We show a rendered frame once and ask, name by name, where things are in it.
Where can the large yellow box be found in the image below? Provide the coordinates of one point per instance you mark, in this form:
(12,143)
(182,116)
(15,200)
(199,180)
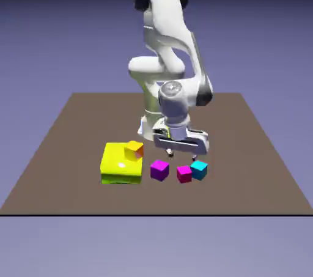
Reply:
(121,164)

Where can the small purple cube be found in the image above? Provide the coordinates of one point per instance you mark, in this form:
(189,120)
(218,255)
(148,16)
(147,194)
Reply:
(159,170)

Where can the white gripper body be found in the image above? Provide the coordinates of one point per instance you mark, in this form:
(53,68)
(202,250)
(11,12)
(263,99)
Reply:
(181,144)

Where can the small orange cube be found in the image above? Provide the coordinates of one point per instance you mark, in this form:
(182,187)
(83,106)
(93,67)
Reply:
(134,150)

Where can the small cyan cube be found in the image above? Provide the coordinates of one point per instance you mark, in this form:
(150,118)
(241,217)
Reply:
(199,169)

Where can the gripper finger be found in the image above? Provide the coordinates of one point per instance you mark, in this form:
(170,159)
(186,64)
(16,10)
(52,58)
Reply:
(169,152)
(194,157)

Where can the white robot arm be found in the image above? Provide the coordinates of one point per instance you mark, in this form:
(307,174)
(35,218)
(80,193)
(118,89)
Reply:
(168,20)

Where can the small magenta cube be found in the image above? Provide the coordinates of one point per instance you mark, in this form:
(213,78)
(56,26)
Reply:
(184,174)

